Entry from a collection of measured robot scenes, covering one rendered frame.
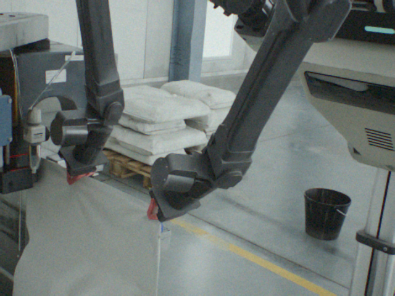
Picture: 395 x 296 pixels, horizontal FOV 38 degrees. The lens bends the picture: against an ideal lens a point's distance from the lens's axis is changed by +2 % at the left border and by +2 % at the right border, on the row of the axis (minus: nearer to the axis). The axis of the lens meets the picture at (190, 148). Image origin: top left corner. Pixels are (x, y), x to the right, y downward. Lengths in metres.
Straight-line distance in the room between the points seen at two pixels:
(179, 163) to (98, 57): 0.30
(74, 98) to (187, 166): 0.55
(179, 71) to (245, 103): 6.57
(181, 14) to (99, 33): 6.26
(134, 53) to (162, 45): 0.48
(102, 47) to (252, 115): 0.39
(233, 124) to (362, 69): 0.39
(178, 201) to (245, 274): 2.16
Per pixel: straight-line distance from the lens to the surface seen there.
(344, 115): 1.35
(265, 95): 0.85
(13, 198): 2.30
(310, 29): 0.72
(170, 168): 0.97
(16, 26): 1.25
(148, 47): 7.12
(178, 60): 7.43
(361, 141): 1.40
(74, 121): 1.20
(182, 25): 7.35
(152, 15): 7.10
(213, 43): 7.96
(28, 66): 1.37
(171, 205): 1.09
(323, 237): 3.75
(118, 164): 4.40
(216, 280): 3.11
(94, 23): 1.11
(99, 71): 1.16
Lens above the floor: 1.54
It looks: 17 degrees down
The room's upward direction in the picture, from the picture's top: 5 degrees clockwise
